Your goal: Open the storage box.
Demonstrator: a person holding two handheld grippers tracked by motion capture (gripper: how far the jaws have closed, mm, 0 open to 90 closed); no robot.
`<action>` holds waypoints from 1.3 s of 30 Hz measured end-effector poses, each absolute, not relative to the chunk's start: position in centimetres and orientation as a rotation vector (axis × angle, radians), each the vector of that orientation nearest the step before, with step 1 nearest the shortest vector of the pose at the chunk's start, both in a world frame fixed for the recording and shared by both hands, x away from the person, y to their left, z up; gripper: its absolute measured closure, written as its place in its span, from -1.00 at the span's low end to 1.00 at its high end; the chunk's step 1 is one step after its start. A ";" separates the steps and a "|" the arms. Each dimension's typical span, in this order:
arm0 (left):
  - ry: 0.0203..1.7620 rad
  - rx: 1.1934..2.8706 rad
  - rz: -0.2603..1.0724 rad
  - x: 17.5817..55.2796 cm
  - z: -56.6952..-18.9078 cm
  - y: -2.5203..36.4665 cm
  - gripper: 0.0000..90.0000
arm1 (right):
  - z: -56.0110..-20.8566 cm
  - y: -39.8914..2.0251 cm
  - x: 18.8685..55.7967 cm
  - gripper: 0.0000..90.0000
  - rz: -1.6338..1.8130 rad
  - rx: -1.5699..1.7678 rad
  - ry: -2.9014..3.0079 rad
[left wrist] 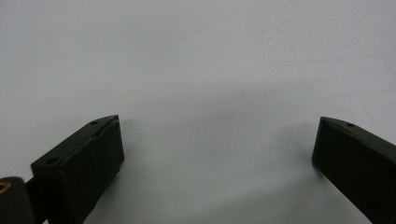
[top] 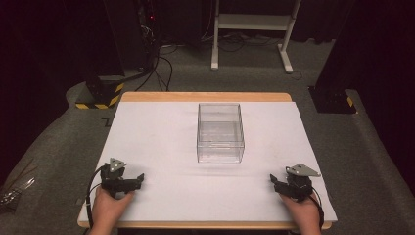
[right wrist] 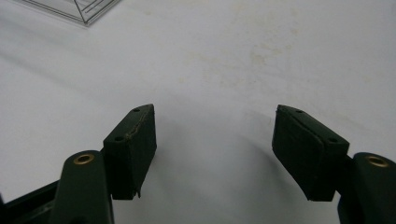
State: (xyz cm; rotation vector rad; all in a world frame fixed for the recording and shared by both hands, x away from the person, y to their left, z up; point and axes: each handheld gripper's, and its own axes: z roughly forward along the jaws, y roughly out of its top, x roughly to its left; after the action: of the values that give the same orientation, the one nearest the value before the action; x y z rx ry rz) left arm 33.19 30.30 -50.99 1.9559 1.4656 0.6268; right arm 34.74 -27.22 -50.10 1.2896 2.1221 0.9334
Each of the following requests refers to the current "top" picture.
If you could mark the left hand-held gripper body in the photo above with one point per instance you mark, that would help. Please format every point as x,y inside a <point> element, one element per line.
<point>114,182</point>

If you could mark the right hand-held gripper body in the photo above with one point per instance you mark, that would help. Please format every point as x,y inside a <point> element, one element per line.
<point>298,186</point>

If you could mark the person's left hand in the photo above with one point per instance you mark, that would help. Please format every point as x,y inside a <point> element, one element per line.
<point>107,209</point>

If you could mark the person's right hand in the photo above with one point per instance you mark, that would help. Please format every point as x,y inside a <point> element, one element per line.
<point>303,215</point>

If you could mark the white table mat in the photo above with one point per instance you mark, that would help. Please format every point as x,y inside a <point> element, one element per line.
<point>169,156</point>

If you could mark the clear plastic box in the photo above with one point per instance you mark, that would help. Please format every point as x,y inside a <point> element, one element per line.
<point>220,137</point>

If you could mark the black stand with striped base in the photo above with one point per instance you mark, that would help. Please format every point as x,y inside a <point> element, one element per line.
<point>104,93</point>

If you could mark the black stand base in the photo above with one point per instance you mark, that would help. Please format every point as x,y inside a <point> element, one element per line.
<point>332,99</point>

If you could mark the clear plastic bag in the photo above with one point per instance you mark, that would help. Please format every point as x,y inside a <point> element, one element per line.
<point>14,191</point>

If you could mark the wooden table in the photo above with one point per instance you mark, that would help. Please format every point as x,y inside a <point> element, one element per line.
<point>205,96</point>

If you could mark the black computer tower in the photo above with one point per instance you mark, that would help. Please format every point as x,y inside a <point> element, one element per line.
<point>147,32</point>

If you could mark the white metal stand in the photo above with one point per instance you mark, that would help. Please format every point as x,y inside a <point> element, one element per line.
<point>254,22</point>

